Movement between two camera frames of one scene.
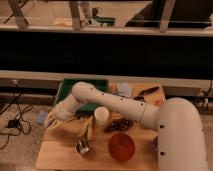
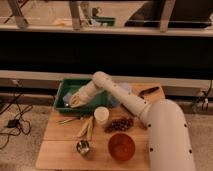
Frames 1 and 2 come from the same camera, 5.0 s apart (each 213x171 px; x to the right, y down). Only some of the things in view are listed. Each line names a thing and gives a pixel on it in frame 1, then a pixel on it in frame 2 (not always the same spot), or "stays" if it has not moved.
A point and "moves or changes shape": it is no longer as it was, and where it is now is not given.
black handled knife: (140, 96) stays
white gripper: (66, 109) → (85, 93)
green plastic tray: (86, 108) stays
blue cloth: (125, 90) stays
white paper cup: (101, 114) stays
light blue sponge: (41, 117) moves or changes shape
